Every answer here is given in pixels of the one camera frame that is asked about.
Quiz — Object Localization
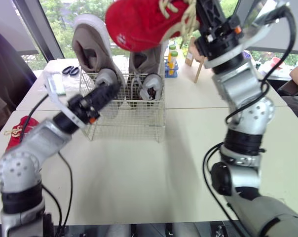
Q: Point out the clear plastic bag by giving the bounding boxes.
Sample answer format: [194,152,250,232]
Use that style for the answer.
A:
[42,68,83,97]

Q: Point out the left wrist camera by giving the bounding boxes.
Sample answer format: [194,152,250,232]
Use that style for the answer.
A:
[42,71,66,97]

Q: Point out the black scissors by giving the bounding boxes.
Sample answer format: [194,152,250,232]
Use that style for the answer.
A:
[61,66,80,76]

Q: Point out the small grey shoe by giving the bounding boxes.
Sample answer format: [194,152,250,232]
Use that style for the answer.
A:
[95,68,120,87]
[138,73,163,101]

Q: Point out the person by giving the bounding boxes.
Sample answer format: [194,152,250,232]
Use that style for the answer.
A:
[0,24,38,146]
[277,63,298,129]

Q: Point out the cream wire basket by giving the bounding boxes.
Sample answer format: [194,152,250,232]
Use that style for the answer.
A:
[79,71,167,144]

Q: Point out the wooden stand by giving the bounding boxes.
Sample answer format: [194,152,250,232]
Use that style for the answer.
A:
[185,36,205,83]

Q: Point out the blue bottle rack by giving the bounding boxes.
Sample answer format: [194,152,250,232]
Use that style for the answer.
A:
[164,56,180,78]

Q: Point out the red lace-up shoe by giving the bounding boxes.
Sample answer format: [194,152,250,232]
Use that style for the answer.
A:
[3,116,40,153]
[104,0,202,53]

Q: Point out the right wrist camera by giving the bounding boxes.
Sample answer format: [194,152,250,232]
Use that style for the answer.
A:
[239,1,290,50]

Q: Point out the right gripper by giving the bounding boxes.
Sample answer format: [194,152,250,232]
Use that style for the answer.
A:
[194,0,244,63]

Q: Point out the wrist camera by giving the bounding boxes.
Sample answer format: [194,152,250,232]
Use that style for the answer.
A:
[239,1,290,50]
[42,71,66,97]

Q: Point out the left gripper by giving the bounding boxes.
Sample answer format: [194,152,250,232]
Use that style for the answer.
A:
[66,82,121,124]

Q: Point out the large beige shoe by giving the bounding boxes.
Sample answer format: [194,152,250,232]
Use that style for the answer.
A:
[72,13,126,119]
[128,43,165,109]

